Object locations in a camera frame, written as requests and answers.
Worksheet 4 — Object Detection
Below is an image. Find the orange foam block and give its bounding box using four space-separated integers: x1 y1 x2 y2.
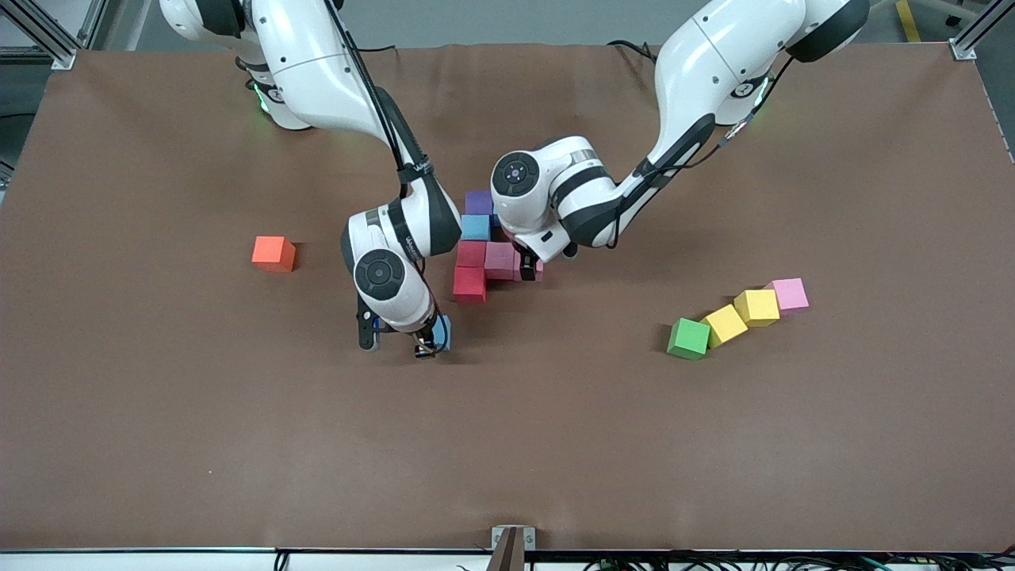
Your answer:
251 236 297 274

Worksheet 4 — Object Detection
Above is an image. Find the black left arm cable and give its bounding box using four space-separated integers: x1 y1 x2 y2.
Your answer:
607 56 798 251

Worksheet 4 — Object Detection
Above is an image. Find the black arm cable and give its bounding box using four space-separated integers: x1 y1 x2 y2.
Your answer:
321 0 437 239
607 56 798 251

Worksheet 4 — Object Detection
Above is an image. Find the pink foam block with dents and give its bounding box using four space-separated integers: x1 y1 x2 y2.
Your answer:
485 242 518 281

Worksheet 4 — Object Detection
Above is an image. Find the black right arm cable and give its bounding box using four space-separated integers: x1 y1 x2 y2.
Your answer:
321 0 437 239

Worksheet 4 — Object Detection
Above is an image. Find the metal mount bracket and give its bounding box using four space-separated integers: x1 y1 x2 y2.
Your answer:
486 525 537 571

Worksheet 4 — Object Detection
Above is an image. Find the yellow foam block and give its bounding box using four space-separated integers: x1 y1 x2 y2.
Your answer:
701 304 749 350
733 289 781 328

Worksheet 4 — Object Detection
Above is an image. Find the green foam block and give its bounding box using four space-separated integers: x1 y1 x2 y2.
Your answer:
667 317 713 361

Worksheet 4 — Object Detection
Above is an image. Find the brown table cover sheet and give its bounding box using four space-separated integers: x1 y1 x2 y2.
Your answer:
0 40 1015 554

